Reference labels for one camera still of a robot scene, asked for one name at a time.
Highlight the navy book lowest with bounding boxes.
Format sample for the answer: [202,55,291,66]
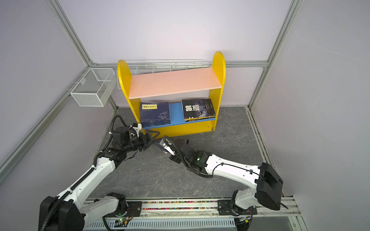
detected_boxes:
[140,102,171,128]

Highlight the white wire basket rear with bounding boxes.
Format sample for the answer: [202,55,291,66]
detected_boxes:
[127,60,211,76]

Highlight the dark wolf cover book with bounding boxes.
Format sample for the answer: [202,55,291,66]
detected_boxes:
[182,99,216,122]

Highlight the white mesh basket left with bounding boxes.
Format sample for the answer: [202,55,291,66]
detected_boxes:
[70,68,117,107]

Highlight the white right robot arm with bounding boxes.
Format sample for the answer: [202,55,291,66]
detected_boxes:
[160,136,283,216]

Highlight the navy book with flower emblem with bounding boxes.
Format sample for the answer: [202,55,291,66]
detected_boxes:
[153,139,167,152]

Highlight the yellow wooden bookshelf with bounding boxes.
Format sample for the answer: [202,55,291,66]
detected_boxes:
[118,52,226,137]

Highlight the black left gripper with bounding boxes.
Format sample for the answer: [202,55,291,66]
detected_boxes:
[123,129,160,153]

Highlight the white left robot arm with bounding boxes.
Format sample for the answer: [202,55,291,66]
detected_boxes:
[38,115,160,231]

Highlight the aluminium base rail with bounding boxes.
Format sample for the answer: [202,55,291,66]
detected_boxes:
[86,197,307,231]

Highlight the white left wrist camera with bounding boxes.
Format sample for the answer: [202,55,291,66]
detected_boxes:
[130,123,142,137]

